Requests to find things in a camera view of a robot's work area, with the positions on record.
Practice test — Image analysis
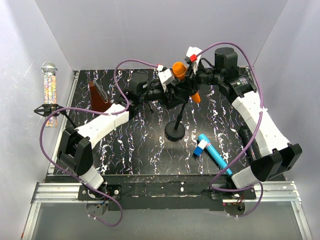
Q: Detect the shock mount tripod stand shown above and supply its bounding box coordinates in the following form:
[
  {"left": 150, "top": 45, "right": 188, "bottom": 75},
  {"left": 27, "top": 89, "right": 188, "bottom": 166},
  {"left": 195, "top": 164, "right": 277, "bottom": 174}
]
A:
[{"left": 33, "top": 103, "right": 77, "bottom": 128}]

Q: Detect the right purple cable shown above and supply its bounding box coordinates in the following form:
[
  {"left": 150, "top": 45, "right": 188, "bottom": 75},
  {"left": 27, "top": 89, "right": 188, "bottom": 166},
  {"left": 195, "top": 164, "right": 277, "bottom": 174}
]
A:
[{"left": 197, "top": 41, "right": 265, "bottom": 218}]

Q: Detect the cyan toy microphone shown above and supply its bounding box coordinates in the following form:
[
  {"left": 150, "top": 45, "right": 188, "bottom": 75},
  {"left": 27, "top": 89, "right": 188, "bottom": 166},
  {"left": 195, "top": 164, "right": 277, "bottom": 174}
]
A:
[{"left": 197, "top": 134, "right": 228, "bottom": 169}]

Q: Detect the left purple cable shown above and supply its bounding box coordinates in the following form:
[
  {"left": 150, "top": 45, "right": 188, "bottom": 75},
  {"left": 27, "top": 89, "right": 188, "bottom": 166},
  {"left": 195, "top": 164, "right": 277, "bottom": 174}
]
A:
[{"left": 39, "top": 59, "right": 165, "bottom": 228}]

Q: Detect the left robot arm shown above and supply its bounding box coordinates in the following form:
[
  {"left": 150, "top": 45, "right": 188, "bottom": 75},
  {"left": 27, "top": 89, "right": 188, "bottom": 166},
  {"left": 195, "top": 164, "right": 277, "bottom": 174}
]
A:
[{"left": 57, "top": 72, "right": 188, "bottom": 200}]

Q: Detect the round base stand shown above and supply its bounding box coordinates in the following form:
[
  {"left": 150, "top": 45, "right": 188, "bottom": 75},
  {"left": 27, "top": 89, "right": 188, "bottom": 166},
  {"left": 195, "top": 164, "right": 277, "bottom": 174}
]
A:
[{"left": 164, "top": 102, "right": 187, "bottom": 142}]

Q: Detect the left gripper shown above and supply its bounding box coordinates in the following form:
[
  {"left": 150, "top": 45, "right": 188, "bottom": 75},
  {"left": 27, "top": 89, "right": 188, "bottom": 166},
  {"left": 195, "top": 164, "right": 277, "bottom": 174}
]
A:
[{"left": 139, "top": 82, "right": 185, "bottom": 108}]

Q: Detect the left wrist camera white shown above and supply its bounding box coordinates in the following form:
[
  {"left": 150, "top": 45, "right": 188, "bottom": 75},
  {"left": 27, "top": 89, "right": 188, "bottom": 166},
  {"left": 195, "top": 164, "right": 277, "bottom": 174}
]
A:
[{"left": 158, "top": 68, "right": 175, "bottom": 92}]

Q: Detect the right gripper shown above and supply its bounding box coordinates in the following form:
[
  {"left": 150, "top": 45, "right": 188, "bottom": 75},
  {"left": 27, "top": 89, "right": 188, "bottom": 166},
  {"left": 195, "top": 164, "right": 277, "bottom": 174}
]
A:
[{"left": 174, "top": 60, "right": 223, "bottom": 94}]

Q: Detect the black microphone orange ring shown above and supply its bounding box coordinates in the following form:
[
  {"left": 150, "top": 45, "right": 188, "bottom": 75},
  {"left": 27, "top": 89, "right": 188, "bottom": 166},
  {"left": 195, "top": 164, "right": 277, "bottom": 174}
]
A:
[{"left": 239, "top": 126, "right": 261, "bottom": 166}]

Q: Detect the blue white block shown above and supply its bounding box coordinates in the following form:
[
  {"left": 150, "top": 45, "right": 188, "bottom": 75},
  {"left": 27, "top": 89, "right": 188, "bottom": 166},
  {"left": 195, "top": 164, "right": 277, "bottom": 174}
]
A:
[{"left": 193, "top": 139, "right": 208, "bottom": 157}]

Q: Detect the purple cable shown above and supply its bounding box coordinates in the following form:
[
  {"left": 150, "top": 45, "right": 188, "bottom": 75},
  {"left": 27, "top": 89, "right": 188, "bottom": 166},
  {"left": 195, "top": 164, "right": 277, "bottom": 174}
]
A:
[
  {"left": 197, "top": 41, "right": 265, "bottom": 218},
  {"left": 39, "top": 59, "right": 165, "bottom": 228}
]

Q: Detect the glitter silver microphone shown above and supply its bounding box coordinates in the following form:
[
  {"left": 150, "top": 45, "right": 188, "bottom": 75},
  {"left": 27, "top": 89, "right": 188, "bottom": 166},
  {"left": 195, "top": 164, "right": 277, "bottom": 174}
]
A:
[{"left": 41, "top": 61, "right": 60, "bottom": 128}]

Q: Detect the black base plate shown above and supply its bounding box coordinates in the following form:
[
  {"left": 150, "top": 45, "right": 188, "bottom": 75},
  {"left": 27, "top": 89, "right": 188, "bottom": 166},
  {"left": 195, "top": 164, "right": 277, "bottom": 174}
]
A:
[{"left": 67, "top": 173, "right": 286, "bottom": 212}]

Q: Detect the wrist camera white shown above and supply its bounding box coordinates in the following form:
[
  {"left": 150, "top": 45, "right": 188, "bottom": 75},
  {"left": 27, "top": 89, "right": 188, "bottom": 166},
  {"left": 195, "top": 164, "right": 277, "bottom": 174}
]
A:
[
  {"left": 158, "top": 68, "right": 175, "bottom": 92},
  {"left": 184, "top": 46, "right": 202, "bottom": 74}
]

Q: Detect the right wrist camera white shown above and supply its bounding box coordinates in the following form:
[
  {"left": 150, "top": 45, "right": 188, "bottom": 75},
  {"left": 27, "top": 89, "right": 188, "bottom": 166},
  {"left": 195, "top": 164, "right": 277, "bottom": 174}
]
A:
[{"left": 184, "top": 46, "right": 202, "bottom": 74}]

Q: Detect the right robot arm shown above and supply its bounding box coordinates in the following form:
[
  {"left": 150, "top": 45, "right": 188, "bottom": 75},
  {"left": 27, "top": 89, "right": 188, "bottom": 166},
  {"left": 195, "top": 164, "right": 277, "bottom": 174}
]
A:
[{"left": 172, "top": 47, "right": 303, "bottom": 199}]

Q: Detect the brown red box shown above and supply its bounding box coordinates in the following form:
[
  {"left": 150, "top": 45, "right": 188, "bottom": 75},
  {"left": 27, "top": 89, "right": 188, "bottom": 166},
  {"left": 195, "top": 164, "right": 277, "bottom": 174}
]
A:
[{"left": 88, "top": 80, "right": 113, "bottom": 113}]

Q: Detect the aluminium frame rail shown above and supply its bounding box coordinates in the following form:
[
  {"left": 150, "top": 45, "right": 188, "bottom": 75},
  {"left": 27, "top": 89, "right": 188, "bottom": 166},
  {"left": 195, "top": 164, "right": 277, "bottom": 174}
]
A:
[{"left": 21, "top": 181, "right": 312, "bottom": 240}]

